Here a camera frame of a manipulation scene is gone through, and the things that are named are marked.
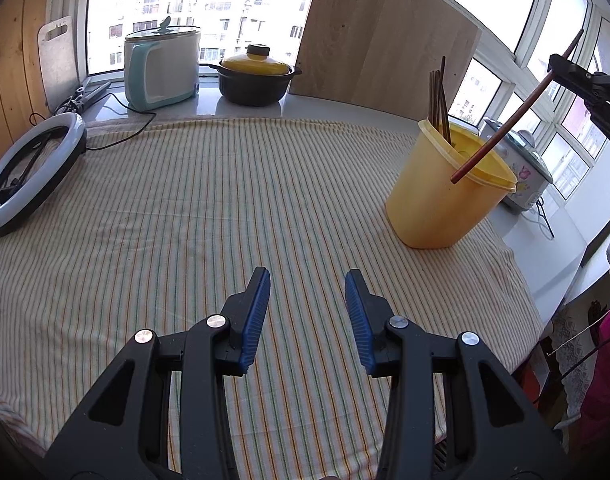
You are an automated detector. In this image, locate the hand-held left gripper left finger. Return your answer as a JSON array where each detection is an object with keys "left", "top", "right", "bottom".
[{"left": 45, "top": 266, "right": 272, "bottom": 480}]

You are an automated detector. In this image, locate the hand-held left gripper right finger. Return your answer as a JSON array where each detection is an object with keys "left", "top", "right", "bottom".
[{"left": 344, "top": 268, "right": 568, "bottom": 480}]

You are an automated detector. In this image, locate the yellow plastic container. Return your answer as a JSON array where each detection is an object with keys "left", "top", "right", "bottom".
[{"left": 385, "top": 118, "right": 518, "bottom": 250}]

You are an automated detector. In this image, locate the floral white slow cooker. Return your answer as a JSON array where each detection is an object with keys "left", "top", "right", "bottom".
[{"left": 480, "top": 116, "right": 555, "bottom": 212}]

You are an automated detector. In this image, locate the striped tablecloth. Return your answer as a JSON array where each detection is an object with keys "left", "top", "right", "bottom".
[{"left": 0, "top": 117, "right": 546, "bottom": 480}]

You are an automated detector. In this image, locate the white lace cloth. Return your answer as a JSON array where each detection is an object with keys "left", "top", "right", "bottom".
[{"left": 552, "top": 302, "right": 606, "bottom": 428}]

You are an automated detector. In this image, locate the light wooden board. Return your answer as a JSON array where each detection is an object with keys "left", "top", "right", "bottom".
[{"left": 288, "top": 0, "right": 483, "bottom": 123}]

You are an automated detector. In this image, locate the black casserole yellow lid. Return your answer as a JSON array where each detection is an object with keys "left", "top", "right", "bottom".
[{"left": 208, "top": 44, "right": 303, "bottom": 107}]

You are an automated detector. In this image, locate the person's pink clothing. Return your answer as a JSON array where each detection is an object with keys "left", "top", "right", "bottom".
[{"left": 578, "top": 302, "right": 610, "bottom": 441}]

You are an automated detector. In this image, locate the white teal electric pot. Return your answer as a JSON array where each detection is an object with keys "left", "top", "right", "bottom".
[{"left": 123, "top": 16, "right": 202, "bottom": 112}]

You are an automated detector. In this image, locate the white cutting board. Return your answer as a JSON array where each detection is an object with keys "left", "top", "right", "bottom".
[{"left": 37, "top": 16, "right": 80, "bottom": 113}]

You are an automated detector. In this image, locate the brown wooden plank board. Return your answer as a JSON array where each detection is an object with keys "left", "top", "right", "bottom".
[{"left": 0, "top": 0, "right": 53, "bottom": 168}]

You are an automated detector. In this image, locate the slow cooker black cable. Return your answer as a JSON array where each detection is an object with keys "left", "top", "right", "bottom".
[{"left": 532, "top": 195, "right": 556, "bottom": 241}]

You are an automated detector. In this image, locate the electric pot black cable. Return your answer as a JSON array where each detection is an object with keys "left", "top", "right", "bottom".
[{"left": 30, "top": 92, "right": 157, "bottom": 152}]

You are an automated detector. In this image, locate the ring light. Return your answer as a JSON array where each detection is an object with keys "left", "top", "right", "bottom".
[{"left": 0, "top": 112, "right": 88, "bottom": 238}]

